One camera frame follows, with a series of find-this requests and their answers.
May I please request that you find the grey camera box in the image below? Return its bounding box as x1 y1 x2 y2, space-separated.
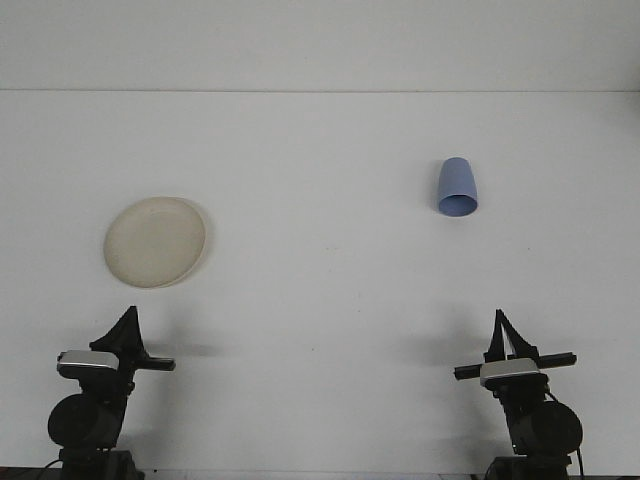
56 350 120 375
478 358 541 388

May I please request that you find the pale blue cup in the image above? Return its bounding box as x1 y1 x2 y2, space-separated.
435 156 478 218

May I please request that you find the pale round plate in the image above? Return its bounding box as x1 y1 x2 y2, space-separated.
102 196 211 290

